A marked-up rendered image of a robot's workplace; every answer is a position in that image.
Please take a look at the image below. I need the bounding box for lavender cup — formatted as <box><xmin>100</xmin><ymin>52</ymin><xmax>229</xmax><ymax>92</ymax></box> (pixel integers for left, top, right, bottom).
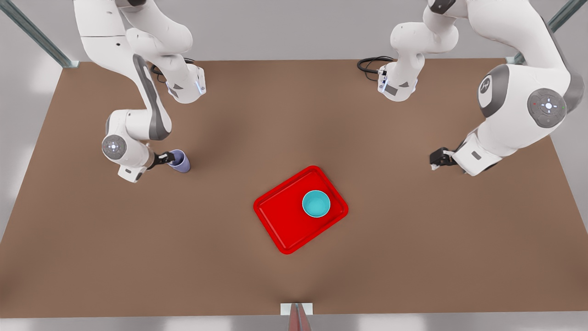
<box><xmin>167</xmin><ymin>149</ymin><xmax>191</xmax><ymax>174</ymax></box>

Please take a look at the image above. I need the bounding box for teal bowl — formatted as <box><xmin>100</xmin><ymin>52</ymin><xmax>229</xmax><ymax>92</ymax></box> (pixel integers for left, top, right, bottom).
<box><xmin>302</xmin><ymin>190</ymin><xmax>331</xmax><ymax>219</ymax></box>

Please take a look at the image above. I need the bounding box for red tray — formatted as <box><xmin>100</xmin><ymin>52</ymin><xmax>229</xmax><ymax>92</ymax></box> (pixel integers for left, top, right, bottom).
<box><xmin>253</xmin><ymin>165</ymin><xmax>349</xmax><ymax>255</ymax></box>

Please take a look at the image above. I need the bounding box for black cable loop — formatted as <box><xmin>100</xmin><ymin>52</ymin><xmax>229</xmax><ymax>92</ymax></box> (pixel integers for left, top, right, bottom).
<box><xmin>357</xmin><ymin>56</ymin><xmax>396</xmax><ymax>82</ymax></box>
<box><xmin>150</xmin><ymin>57</ymin><xmax>196</xmax><ymax>84</ymax></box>

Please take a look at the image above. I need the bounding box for silver frame post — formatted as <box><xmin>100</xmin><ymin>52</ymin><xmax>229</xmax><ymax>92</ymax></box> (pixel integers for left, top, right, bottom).
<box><xmin>281</xmin><ymin>302</ymin><xmax>313</xmax><ymax>331</ymax></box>
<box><xmin>506</xmin><ymin>0</ymin><xmax>588</xmax><ymax>65</ymax></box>
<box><xmin>0</xmin><ymin>0</ymin><xmax>79</xmax><ymax>68</ymax></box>

